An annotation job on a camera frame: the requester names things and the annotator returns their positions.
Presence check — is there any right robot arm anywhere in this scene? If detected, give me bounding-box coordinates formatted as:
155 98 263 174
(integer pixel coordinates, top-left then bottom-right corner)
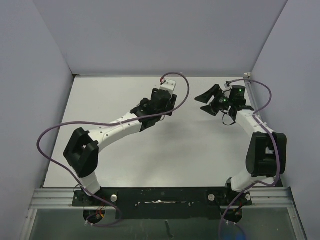
195 84 287 205

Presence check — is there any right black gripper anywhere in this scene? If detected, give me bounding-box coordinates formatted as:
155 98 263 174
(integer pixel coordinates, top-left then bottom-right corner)
194 85 233 116

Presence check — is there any aluminium frame rail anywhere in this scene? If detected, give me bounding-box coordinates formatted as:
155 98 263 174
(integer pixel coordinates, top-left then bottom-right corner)
29 187 294 210

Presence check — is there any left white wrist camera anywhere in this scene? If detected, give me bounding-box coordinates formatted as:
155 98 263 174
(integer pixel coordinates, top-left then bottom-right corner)
159 79 177 95

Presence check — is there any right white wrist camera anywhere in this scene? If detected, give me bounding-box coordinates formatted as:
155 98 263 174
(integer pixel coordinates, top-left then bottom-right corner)
223 81 233 94

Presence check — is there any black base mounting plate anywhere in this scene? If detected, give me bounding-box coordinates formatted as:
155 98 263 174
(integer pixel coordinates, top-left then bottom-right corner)
72 187 252 223

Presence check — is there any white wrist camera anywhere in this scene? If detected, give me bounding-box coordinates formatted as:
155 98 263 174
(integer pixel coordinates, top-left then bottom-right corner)
223 81 233 94
159 79 177 95

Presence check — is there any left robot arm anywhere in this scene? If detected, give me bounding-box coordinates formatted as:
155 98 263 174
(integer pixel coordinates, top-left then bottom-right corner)
63 88 177 206

